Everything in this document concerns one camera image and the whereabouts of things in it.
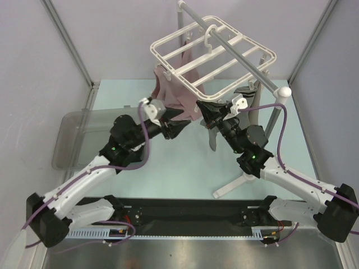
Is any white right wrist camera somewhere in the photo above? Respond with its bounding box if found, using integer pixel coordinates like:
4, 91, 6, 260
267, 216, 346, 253
225, 94, 248, 119

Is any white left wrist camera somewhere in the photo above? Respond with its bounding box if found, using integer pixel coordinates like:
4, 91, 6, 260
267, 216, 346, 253
140, 98, 166, 126

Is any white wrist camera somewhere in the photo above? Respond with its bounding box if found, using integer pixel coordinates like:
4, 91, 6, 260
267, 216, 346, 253
225, 94, 248, 119
140, 98, 166, 126

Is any grey metal clothes stand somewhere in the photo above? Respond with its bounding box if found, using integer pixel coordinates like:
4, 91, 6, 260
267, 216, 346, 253
176, 0, 292, 198

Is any navy santa sock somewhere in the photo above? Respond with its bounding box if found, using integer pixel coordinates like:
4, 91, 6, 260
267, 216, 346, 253
131, 142, 146, 152

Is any beige sock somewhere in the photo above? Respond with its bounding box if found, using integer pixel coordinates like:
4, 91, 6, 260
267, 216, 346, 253
248, 80, 263, 125

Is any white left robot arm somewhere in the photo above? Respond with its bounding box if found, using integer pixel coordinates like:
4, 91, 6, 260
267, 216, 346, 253
24, 105, 190, 248

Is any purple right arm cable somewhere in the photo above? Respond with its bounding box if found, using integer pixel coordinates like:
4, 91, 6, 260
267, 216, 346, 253
238, 103, 359, 242

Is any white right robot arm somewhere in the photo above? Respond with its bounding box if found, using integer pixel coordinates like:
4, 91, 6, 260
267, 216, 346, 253
197, 101, 358, 243

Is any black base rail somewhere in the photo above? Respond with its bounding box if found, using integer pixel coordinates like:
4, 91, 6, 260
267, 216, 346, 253
105, 195, 292, 237

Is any grey plastic bin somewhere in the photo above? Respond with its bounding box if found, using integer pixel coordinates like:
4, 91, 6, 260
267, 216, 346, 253
52, 105, 140, 171

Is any white clip drying hanger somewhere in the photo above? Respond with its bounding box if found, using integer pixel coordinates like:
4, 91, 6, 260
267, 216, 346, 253
150, 16, 277, 102

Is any pink tank top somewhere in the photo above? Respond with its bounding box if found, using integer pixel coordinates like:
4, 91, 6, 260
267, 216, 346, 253
151, 49, 202, 121

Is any grey striped sock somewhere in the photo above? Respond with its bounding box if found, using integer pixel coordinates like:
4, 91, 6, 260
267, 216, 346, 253
200, 119, 219, 152
234, 86, 259, 129

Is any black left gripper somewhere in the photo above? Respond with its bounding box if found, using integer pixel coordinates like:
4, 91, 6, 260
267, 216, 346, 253
127, 106, 190, 149

